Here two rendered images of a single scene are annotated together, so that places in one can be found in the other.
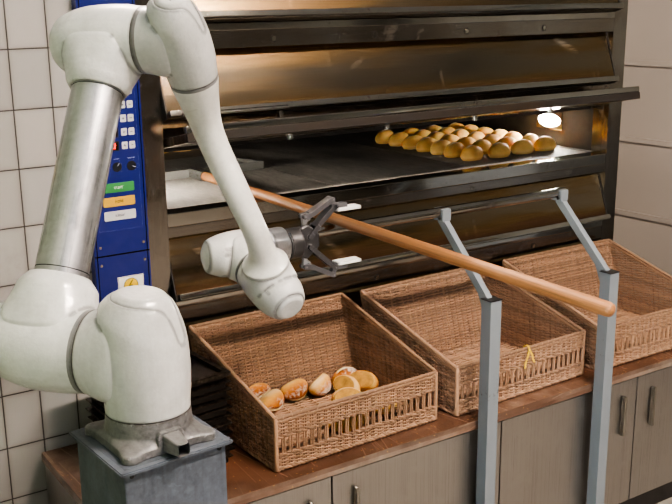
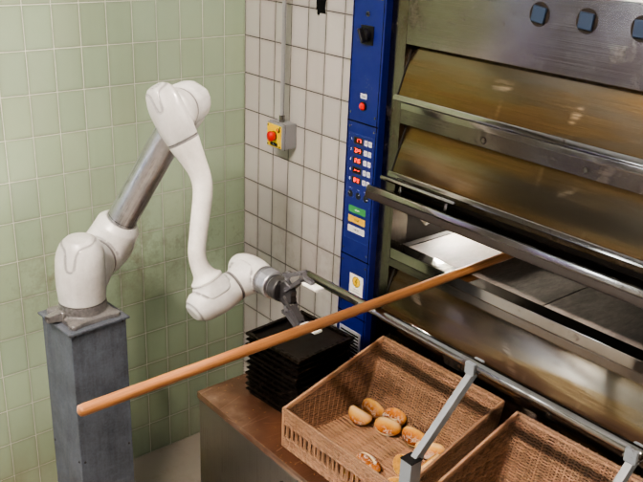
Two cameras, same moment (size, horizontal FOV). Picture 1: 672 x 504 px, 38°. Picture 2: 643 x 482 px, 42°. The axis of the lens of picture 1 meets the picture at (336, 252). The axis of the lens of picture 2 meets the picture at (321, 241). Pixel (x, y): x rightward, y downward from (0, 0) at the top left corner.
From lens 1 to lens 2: 3.11 m
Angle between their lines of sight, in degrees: 78
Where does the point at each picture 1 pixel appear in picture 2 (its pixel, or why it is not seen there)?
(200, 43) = (156, 119)
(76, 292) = (99, 228)
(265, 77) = (473, 172)
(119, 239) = (353, 247)
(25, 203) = (321, 195)
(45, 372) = not seen: hidden behind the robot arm
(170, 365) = (59, 277)
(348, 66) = (555, 192)
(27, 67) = (330, 109)
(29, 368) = not seen: hidden behind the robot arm
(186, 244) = (406, 278)
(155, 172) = (387, 212)
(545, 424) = not seen: outside the picture
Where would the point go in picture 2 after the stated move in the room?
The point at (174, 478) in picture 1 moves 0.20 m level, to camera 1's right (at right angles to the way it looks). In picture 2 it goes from (55, 334) to (43, 364)
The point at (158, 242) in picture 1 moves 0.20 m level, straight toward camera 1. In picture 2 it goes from (383, 264) to (329, 269)
